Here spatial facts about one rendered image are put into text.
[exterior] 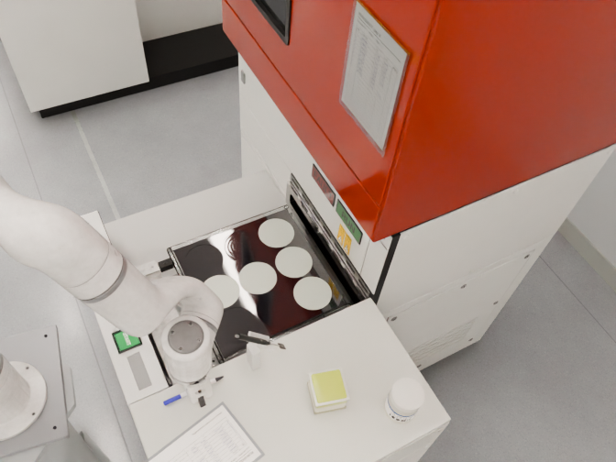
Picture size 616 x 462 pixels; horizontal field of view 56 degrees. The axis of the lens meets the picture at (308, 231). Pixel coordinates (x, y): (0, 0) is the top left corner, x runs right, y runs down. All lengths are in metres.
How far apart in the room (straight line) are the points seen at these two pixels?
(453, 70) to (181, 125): 2.41
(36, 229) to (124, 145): 2.38
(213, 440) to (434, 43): 0.90
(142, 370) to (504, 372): 1.64
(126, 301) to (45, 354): 0.73
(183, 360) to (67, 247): 0.31
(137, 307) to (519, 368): 1.97
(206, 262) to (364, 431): 0.61
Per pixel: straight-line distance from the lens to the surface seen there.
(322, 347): 1.41
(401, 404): 1.28
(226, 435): 1.32
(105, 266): 0.88
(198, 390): 1.20
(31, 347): 1.64
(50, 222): 0.83
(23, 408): 1.56
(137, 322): 0.95
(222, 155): 3.08
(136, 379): 1.40
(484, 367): 2.60
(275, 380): 1.37
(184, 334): 1.04
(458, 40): 0.94
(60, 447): 1.80
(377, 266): 1.39
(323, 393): 1.29
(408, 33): 0.93
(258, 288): 1.55
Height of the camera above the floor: 2.23
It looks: 54 degrees down
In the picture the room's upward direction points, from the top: 7 degrees clockwise
